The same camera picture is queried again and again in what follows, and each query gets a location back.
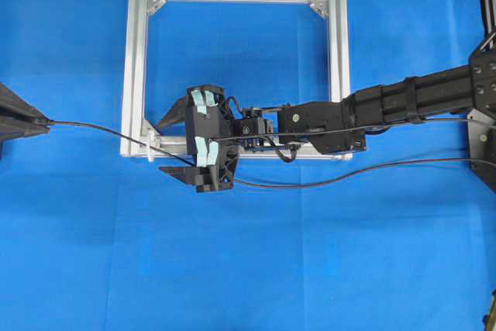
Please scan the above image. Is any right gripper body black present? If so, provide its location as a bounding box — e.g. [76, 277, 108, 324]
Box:
[185, 85, 237, 193]

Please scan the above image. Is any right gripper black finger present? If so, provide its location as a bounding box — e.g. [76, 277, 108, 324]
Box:
[159, 167, 194, 184]
[157, 96, 188, 129]

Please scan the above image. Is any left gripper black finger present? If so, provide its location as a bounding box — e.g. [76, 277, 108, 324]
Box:
[1, 84, 50, 126]
[1, 116, 50, 141]

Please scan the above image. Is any black wire with plug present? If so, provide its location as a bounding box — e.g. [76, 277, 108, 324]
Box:
[38, 119, 496, 189]

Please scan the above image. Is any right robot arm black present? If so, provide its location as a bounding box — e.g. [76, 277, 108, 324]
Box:
[158, 66, 486, 193]

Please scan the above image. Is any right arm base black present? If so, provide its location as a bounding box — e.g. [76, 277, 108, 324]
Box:
[467, 33, 495, 191]

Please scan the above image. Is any yellowish object bottom right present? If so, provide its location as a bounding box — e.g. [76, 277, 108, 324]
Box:
[482, 290, 496, 331]

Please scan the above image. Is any white string loop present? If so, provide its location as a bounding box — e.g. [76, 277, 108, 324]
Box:
[144, 131, 157, 163]

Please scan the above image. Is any aluminium extrusion frame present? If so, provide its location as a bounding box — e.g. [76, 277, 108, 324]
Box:
[120, 0, 351, 162]

